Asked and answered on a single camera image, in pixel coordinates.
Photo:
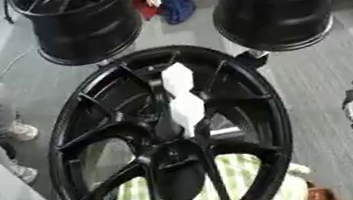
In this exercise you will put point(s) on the large black spoked wheel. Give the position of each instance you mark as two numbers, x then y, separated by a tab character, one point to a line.
246	107

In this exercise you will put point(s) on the black wheel stand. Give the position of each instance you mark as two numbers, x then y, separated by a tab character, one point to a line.
252	58

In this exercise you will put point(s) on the white pin with flat head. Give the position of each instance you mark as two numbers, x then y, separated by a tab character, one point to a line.
187	108
177	77

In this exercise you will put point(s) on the brown cardboard box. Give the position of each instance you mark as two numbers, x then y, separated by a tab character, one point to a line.
319	196

